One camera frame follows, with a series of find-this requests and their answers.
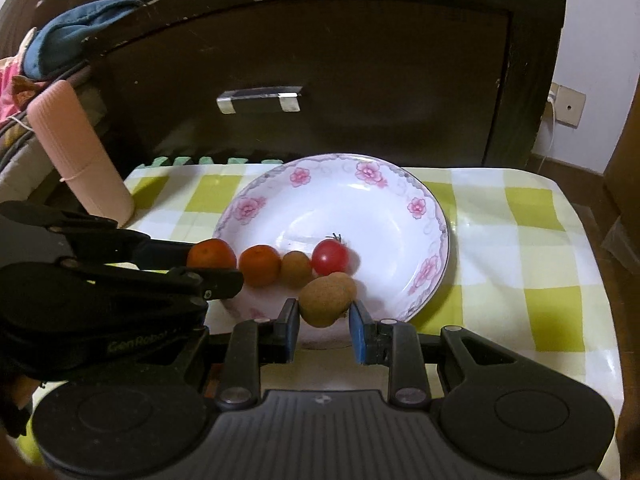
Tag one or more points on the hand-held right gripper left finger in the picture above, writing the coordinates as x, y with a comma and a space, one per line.
291, 332

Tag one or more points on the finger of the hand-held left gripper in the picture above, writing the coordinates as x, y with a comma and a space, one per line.
100, 230
200, 282

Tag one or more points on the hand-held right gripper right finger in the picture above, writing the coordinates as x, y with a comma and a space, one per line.
357, 335

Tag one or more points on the orange tangerine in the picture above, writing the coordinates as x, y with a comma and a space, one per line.
211, 255
259, 265

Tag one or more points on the brown longan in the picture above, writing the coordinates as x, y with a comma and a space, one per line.
327, 300
295, 270

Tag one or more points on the red cherry tomato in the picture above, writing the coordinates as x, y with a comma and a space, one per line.
329, 256

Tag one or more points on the white floral plate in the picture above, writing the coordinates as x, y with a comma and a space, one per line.
350, 205

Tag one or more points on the pink ribbed bottle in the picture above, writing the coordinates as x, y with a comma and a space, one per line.
85, 170

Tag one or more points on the brown quilt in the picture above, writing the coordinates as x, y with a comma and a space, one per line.
20, 160

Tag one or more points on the green foam mat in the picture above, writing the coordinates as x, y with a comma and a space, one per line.
200, 161

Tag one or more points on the yellow checked tablecloth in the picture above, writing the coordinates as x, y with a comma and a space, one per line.
500, 260

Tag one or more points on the pink cloth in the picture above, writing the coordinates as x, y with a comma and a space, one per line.
10, 90

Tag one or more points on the blue cloth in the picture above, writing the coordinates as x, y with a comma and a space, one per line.
65, 35

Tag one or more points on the dark wooden nightstand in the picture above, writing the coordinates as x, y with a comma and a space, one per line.
350, 50

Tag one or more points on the brown wooden wardrobe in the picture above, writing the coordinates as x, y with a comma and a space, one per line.
625, 185

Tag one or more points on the beige wall socket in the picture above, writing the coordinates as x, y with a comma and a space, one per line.
570, 105

